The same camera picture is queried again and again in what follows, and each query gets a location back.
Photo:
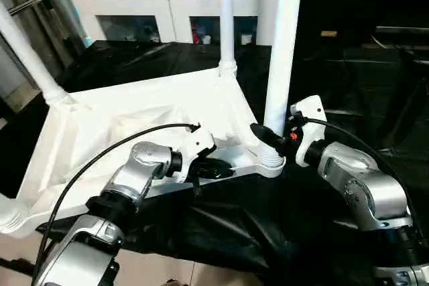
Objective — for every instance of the white plastic table leg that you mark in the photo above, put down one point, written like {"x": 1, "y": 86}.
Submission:
{"x": 30, "y": 51}
{"x": 285, "y": 38}
{"x": 226, "y": 18}
{"x": 8, "y": 216}

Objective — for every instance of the black plastic mat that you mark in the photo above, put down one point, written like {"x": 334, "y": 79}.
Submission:
{"x": 362, "y": 98}

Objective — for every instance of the white plastic table top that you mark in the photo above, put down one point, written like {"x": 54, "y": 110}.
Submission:
{"x": 100, "y": 118}

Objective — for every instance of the small yellow label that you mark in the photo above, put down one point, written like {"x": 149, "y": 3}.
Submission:
{"x": 328, "y": 33}

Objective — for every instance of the black bench with silver rail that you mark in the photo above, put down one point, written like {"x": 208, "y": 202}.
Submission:
{"x": 402, "y": 41}

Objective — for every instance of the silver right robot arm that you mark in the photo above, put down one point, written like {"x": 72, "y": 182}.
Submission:
{"x": 362, "y": 185}

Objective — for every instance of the grey metal stand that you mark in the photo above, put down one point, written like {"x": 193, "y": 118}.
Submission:
{"x": 27, "y": 11}

